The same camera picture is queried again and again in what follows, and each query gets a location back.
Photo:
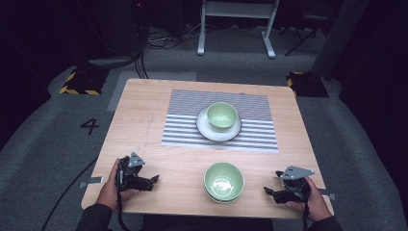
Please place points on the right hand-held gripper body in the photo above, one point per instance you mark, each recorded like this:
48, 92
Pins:
298, 189

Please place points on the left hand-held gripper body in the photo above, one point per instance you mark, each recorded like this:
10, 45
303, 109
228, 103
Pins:
132, 179

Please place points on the white plate with dark rim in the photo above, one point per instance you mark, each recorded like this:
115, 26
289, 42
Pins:
208, 132

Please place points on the green ceramic bowl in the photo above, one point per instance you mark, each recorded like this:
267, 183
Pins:
222, 115
224, 179
212, 198

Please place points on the person's right hand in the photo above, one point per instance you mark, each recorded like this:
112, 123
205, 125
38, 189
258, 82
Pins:
317, 205

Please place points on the person's left hand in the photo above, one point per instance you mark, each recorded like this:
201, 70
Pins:
108, 194

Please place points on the grey tape strip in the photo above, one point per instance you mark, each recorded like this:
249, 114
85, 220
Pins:
93, 181
330, 196

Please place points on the grey striped placemat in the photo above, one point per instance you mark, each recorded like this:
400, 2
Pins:
183, 128

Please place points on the black yellow-striped floor plate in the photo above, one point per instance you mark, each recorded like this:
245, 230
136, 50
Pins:
308, 85
85, 82

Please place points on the grey flat stand base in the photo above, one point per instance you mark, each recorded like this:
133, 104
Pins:
110, 61

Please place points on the black tripod stand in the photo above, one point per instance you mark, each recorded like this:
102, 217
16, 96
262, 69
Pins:
304, 35

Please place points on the grey curtain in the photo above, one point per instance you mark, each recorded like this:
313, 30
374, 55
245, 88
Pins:
340, 35

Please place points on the white metal desk frame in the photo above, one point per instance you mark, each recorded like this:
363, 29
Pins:
237, 9

